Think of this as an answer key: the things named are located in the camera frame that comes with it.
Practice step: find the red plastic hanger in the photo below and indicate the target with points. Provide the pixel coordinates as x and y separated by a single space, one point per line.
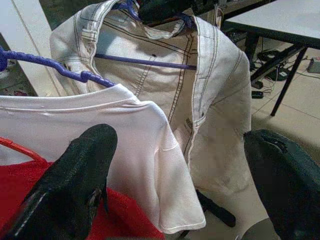
27 152

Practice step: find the plain white T-shirt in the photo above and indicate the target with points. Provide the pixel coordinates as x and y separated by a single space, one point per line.
140 150

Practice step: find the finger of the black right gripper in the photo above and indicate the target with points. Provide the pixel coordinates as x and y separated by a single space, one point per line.
157 11

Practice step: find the plain red garment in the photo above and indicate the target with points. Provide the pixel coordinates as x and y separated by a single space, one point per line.
20 185

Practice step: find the white board panel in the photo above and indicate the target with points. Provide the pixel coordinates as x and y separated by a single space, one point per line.
30 50

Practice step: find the white table black legs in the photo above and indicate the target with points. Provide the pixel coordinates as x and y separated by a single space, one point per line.
282 22

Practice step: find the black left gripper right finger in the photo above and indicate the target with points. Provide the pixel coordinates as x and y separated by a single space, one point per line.
287 185

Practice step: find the black power adapter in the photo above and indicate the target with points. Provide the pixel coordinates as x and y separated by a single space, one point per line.
257 94

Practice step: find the black clothes rack foot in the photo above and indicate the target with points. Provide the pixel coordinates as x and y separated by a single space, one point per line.
220 212

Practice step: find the purple plastic hanger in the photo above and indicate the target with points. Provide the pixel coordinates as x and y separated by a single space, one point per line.
50 63
140 61

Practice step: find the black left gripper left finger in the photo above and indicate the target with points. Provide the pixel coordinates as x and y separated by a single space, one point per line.
65 180

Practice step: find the grey power strip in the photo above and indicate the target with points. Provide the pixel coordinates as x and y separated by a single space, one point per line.
314 65

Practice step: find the white denim jacket dark stitching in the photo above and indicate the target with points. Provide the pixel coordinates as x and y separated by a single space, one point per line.
220 105

